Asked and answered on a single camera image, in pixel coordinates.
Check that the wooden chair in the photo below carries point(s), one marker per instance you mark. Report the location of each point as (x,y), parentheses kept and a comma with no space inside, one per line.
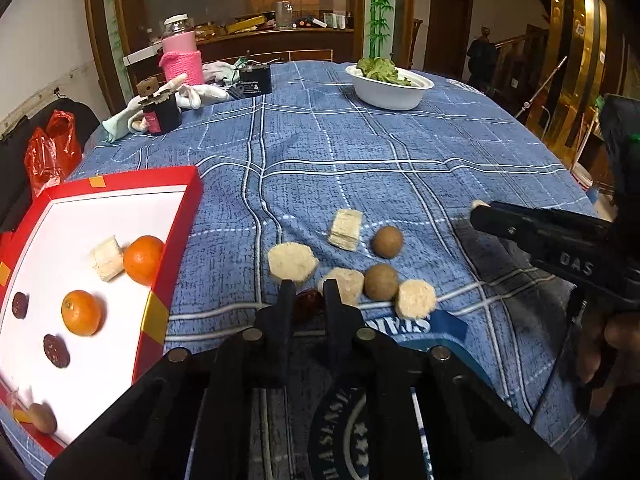
(416,40)

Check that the yellow flat box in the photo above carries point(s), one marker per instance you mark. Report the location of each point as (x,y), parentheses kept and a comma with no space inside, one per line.
(245,22)

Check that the wooden stair railing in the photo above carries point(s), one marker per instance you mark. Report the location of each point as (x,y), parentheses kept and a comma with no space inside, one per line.
(520,60)

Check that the brown wooden door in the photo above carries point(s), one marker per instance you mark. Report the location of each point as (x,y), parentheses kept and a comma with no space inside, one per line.
(450,30)

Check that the metal mop pole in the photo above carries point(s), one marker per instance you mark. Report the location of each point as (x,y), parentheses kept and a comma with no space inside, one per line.
(545,81)

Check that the black leather sofa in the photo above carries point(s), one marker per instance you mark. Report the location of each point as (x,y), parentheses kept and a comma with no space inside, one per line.
(85,116)

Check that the small black box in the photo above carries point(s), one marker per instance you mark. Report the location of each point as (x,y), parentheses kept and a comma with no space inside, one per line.
(255,80)

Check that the green leafy vegetable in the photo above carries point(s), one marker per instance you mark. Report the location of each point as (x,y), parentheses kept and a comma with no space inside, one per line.
(382,70)

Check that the orange mandarin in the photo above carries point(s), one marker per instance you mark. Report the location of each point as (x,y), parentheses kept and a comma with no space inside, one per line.
(142,259)
(82,312)

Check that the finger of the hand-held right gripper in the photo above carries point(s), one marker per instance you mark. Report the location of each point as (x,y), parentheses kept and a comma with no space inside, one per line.
(505,227)
(560,217)

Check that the person's right hand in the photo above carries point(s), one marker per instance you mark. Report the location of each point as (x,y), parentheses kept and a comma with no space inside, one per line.
(590,345)

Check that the blue plaid tablecloth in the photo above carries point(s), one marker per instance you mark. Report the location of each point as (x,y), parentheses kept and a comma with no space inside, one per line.
(350,160)

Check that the red jujube date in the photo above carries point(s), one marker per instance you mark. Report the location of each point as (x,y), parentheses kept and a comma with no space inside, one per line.
(20,305)
(306,306)
(55,350)

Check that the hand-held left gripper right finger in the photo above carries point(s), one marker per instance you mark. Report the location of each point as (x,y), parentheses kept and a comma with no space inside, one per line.
(332,320)

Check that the wooden counter cabinet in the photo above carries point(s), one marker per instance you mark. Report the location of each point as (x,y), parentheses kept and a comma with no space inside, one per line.
(280,46)

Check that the pink sleeved bottle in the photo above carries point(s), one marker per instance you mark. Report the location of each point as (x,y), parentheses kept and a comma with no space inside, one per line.
(181,57)

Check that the red shallow gift box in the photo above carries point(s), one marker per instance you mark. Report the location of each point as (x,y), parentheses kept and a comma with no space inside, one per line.
(100,215)

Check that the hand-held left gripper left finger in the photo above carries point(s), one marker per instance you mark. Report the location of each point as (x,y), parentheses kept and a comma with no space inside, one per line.
(286,310)

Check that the golden pillar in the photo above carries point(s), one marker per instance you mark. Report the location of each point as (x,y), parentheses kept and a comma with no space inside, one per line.
(575,45)

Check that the beige square wafer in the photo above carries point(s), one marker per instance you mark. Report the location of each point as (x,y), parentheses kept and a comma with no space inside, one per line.
(345,230)

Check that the white bowl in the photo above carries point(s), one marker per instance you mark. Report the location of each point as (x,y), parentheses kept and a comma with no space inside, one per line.
(392,94)

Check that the glass jug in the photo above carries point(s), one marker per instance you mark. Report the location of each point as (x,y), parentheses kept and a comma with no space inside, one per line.
(284,14)

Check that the pale green glove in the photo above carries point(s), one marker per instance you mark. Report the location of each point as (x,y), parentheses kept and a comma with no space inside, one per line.
(120,122)

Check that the bamboo print panel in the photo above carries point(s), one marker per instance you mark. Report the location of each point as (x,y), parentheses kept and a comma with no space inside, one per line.
(112,20)
(377,10)

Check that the red plastic bag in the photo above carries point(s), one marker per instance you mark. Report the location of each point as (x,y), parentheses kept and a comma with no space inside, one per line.
(52,152)

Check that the brown longan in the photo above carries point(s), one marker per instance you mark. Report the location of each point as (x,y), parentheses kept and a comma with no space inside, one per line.
(42,417)
(386,241)
(381,281)

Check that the dark jar with cork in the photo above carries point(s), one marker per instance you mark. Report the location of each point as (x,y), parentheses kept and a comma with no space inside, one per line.
(160,112)

